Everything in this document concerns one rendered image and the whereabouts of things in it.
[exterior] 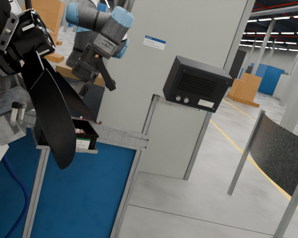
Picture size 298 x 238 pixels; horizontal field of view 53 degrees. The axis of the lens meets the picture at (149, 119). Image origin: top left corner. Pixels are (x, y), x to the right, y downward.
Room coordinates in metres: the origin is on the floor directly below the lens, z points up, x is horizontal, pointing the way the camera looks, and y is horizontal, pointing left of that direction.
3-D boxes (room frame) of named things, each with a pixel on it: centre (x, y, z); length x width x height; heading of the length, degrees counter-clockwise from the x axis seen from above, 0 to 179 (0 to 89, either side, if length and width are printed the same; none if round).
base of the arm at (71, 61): (1.58, 0.43, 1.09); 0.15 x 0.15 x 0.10
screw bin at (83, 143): (1.11, 0.30, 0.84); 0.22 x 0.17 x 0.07; 121
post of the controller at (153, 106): (1.37, 0.00, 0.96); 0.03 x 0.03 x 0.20; 16
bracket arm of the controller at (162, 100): (1.40, -0.10, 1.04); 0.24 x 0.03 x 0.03; 106
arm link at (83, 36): (1.58, 0.42, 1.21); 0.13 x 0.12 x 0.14; 100
